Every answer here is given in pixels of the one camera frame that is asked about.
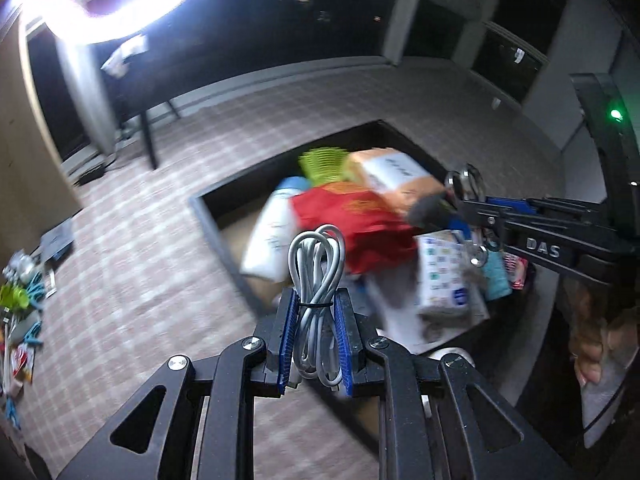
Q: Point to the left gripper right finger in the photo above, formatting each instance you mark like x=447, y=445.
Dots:
x=361, y=377

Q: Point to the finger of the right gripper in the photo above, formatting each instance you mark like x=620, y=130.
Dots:
x=505, y=207
x=579, y=250

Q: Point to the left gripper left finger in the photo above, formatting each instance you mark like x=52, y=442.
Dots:
x=278, y=331

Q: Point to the metal key rings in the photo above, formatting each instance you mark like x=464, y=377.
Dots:
x=467, y=187

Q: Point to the person hand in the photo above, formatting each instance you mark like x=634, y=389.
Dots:
x=592, y=339

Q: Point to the white lotion bottle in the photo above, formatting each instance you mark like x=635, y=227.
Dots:
x=266, y=253

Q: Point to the red plastic bag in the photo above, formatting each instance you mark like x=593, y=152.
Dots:
x=375, y=236

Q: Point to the white patterned tissue pack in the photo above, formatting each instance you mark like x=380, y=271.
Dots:
x=441, y=290

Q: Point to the orange white parcel bag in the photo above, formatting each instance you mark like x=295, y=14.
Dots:
x=393, y=175

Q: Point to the green plastic comb basket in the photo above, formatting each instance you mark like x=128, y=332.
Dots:
x=323, y=165

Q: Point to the grey blue pouch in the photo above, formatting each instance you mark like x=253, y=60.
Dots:
x=57, y=243

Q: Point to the black table leg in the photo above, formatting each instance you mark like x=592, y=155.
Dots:
x=147, y=139

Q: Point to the wooden cabinet panel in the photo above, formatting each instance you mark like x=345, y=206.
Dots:
x=36, y=195

